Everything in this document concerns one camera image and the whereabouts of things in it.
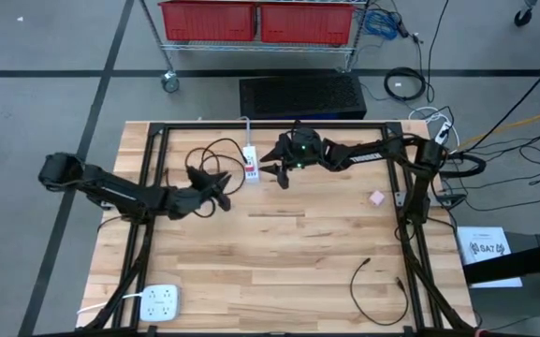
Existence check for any thick black floor cable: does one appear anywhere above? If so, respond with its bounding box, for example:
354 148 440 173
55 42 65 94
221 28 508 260
463 46 540 154

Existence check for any short black USB cable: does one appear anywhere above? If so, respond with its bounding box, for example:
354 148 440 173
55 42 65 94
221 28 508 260
349 256 410 328

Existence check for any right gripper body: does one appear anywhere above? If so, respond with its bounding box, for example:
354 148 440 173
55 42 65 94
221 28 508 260
278 126 329 170

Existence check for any red plastic bin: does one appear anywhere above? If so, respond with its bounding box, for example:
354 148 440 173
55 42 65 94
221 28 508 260
258 2 358 47
157 0 258 43

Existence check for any white floor power strip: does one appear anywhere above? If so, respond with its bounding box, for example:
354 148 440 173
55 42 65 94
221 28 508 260
407 106 461 149

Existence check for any white printed paper sheet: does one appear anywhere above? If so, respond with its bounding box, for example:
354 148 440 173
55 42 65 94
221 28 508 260
455 226 525 289

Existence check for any black coiled floor cable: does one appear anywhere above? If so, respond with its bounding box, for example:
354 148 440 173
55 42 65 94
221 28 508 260
383 66 428 103

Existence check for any white power strip with USB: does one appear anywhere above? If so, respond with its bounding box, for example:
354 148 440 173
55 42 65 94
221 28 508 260
241 116 262 184

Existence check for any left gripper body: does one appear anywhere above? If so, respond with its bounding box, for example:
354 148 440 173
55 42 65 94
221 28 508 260
168 167 217 220

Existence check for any black side stand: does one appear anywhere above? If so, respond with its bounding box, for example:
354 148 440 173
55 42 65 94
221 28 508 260
462 238 540 337

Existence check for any black aluminium table frame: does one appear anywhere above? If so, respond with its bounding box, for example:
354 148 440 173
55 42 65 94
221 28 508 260
80 120 479 336

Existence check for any metal wire shelf cart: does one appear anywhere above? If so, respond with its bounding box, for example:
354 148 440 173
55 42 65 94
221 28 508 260
137 0 372 95

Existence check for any long black USB cable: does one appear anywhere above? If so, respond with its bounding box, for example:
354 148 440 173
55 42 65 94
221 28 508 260
184 138 248 219

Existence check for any black caster wheel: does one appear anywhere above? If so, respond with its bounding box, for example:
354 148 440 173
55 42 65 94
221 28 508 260
512 0 538 28

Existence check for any yellow floor cable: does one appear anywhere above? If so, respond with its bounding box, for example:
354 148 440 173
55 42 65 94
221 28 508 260
439 106 540 156

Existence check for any black corrugated cable loop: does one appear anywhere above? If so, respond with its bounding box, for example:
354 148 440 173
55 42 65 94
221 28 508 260
440 153 488 179

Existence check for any blue coiled cable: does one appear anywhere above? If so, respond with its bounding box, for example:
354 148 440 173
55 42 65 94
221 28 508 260
361 8 401 41

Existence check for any white square outlet hub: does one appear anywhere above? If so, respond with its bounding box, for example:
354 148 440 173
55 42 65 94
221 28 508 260
76 283 182 324

